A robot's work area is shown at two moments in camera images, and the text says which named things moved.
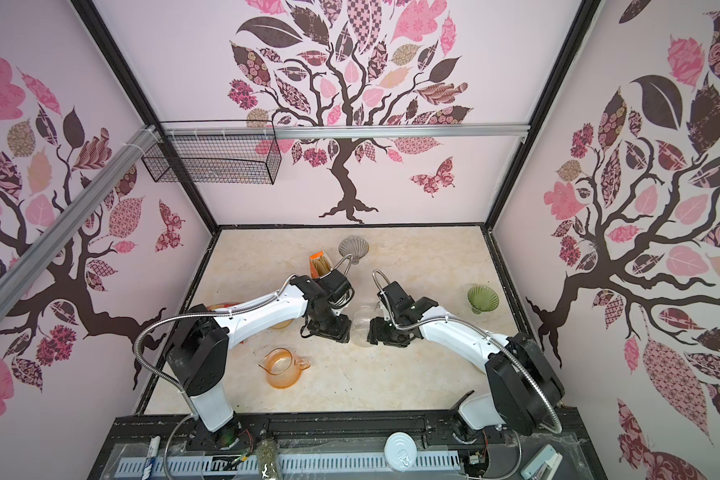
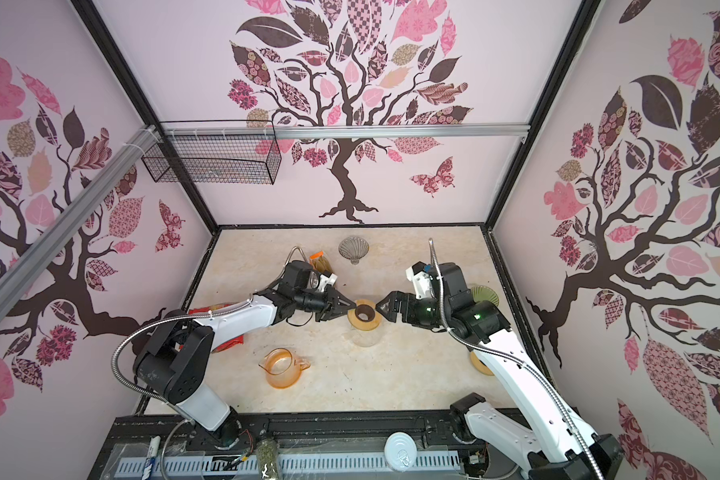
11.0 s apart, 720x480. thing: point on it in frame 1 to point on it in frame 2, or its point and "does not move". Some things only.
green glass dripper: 482,299 does not move
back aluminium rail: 346,131 does not move
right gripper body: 383,332 to 425,311
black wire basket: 215,152 does not move
